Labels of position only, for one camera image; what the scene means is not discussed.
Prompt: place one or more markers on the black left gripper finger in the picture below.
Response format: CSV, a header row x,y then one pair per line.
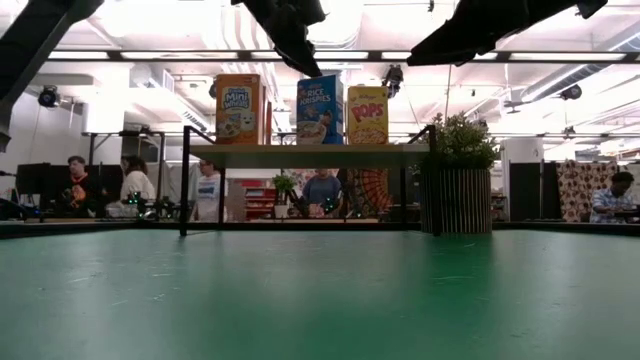
x,y
302,40
292,50

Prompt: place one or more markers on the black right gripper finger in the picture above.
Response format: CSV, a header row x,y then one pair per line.
x,y
450,40
460,56

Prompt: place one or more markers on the blue Rice Krispies cereal box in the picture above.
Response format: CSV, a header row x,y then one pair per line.
x,y
320,110

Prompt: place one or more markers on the yellow Corn Pops cereal box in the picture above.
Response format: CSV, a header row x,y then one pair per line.
x,y
368,117

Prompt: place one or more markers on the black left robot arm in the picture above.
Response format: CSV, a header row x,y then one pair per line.
x,y
30,45

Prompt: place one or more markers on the black overhead light bar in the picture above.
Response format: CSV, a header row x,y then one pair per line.
x,y
245,55

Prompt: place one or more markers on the black ceiling spotlight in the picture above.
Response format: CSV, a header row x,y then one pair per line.
x,y
213,91
393,79
571,92
48,96

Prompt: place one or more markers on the ceiling fan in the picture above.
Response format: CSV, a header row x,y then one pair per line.
x,y
512,105

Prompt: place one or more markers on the small potted plant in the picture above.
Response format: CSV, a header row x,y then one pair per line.
x,y
284,182

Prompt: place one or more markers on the green plant in ribbed planter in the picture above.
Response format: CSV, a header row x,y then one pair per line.
x,y
457,200

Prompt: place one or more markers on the person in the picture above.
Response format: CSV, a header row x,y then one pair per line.
x,y
321,192
607,200
77,187
136,182
209,192

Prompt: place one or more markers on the black partition panel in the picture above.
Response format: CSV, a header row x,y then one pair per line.
x,y
525,192
37,182

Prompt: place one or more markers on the red storage shelving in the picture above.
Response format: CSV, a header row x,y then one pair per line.
x,y
257,200

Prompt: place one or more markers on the orange mandala tapestry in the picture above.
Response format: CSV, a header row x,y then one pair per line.
x,y
372,192

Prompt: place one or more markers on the patterned curtain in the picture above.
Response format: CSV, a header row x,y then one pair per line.
x,y
575,190

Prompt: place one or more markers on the wooden shelf with black frame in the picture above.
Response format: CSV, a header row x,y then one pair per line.
x,y
310,156

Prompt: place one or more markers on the black metal frame stand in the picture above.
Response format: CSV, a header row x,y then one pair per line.
x,y
91,147

